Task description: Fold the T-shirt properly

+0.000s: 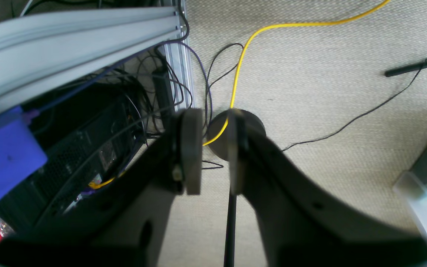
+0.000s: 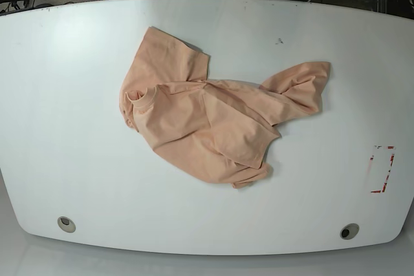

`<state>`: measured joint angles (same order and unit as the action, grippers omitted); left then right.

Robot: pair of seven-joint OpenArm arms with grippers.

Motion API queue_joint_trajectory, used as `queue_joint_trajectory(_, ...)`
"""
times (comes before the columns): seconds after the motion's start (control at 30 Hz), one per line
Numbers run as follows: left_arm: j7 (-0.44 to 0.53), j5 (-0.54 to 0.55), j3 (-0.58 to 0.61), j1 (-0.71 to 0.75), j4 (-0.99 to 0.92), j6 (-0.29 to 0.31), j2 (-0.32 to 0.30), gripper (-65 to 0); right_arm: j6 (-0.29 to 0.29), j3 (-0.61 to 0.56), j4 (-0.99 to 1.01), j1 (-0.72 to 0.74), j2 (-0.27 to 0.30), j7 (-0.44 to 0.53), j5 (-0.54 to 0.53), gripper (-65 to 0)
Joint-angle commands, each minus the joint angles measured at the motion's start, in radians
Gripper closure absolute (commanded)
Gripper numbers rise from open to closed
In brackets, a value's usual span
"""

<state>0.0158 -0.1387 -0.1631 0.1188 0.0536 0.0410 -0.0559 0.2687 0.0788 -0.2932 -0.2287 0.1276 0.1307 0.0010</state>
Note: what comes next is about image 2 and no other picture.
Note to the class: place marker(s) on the left table cable grommet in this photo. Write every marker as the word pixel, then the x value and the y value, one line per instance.
pixel 66 224

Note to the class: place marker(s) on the right table cable grommet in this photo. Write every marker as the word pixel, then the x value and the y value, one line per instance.
pixel 349 231

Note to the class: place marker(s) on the peach orange T-shirt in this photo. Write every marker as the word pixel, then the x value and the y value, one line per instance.
pixel 217 131

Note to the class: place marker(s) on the red tape rectangle marking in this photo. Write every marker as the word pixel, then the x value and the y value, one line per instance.
pixel 380 166

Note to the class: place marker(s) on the table cable grommet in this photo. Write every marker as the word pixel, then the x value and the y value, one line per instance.
pixel 66 224
pixel 349 231

